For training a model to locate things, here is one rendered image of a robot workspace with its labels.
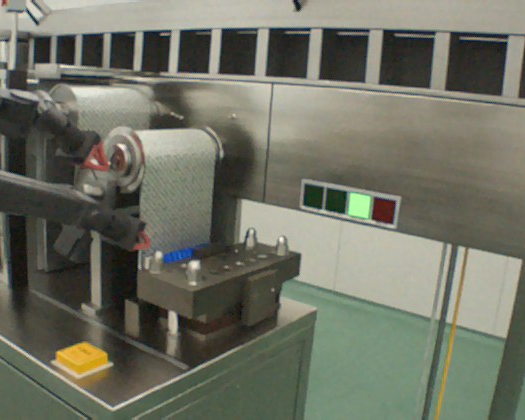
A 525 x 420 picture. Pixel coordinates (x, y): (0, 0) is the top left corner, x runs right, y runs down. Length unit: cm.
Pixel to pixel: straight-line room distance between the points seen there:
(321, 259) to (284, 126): 279
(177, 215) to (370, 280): 276
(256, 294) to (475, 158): 55
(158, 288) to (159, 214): 19
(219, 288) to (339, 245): 288
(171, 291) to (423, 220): 55
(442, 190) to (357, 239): 275
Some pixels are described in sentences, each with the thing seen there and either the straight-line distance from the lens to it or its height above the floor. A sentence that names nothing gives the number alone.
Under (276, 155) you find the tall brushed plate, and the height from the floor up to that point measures 127.
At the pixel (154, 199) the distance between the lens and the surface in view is 124.
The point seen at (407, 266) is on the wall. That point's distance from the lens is 381.
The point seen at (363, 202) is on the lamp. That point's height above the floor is 119.
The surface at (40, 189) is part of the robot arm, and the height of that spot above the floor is 125.
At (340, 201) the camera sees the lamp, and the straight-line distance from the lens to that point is 128.
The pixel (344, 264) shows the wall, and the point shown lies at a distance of 401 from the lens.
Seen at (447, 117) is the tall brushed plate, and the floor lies 140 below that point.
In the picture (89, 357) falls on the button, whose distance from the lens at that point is 106.
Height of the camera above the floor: 141
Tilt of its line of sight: 12 degrees down
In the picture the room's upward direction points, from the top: 4 degrees clockwise
